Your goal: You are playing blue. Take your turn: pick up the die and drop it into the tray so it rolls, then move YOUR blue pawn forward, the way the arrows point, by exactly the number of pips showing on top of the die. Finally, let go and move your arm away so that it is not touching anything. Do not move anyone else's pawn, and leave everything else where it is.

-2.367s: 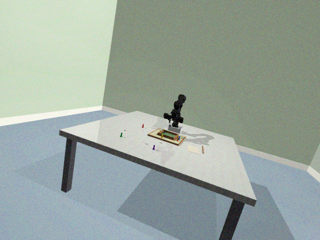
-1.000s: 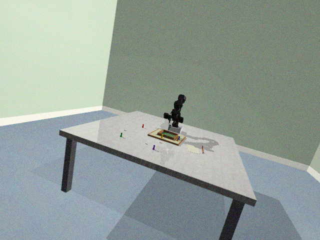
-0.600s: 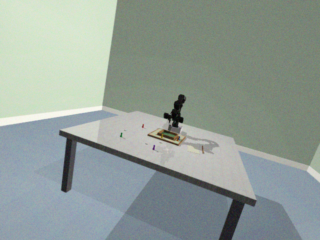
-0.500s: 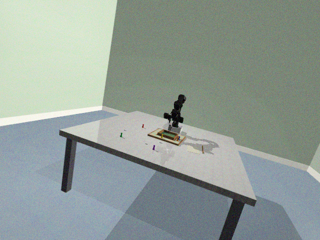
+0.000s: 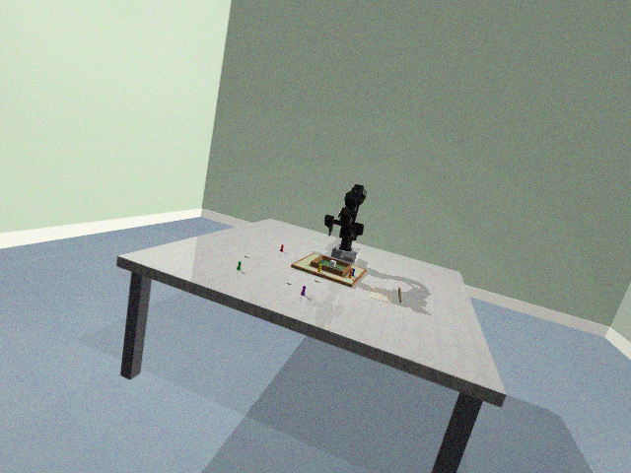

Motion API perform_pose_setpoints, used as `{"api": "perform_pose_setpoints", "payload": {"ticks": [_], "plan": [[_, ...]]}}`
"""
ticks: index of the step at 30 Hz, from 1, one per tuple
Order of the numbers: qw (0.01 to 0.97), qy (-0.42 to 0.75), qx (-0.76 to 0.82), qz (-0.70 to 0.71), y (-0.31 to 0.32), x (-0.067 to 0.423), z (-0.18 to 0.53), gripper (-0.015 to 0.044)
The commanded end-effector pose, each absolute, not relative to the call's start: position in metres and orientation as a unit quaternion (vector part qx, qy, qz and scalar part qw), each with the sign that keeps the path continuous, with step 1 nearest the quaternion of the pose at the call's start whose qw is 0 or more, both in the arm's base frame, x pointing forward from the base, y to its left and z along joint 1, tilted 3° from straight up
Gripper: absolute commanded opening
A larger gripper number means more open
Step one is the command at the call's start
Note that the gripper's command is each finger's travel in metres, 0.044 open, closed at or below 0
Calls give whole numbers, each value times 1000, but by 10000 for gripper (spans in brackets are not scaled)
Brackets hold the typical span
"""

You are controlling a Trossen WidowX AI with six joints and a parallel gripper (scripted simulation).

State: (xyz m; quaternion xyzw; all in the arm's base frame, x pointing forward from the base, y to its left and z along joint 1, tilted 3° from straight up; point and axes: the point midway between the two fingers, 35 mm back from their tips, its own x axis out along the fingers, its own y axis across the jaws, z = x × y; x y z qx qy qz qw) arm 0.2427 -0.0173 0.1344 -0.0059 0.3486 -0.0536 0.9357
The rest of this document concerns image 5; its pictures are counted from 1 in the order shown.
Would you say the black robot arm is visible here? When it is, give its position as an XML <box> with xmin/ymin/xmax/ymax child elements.
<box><xmin>338</xmin><ymin>184</ymin><xmax>367</xmax><ymax>251</ymax></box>

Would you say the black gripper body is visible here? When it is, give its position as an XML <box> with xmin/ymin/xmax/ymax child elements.
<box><xmin>324</xmin><ymin>215</ymin><xmax>364</xmax><ymax>236</ymax></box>

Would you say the wooden tray with green floor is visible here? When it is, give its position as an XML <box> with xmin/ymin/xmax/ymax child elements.
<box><xmin>294</xmin><ymin>253</ymin><xmax>365</xmax><ymax>284</ymax></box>

